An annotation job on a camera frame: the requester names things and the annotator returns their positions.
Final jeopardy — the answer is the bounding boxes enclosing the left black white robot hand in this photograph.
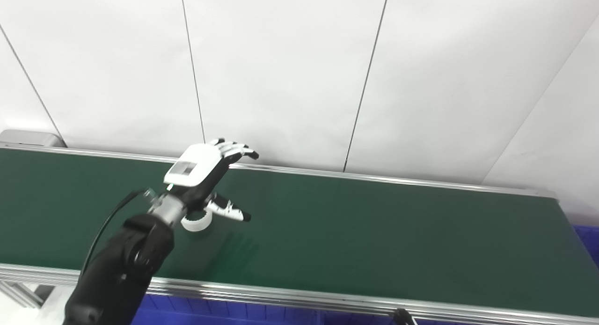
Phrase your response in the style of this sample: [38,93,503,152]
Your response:
[163,138,260,222]

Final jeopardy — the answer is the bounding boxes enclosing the aluminium conveyor leg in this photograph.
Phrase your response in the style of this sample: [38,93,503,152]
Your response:
[0,280,48,310]

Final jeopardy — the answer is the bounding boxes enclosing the blue bin with white parts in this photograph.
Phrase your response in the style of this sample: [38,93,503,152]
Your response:
[132,294,306,325]

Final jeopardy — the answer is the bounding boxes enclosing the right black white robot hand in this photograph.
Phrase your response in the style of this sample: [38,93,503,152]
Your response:
[392,308,416,325]

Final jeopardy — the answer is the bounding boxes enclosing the green conveyor belt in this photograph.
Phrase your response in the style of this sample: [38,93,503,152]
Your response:
[0,148,599,317]
[0,129,599,325]

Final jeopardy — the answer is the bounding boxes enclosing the empty blue bin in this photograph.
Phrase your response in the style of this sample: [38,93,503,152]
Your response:
[573,224,599,270]

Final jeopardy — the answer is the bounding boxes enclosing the plain white plastic ring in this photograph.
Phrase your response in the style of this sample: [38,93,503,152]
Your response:
[181,209,213,233]

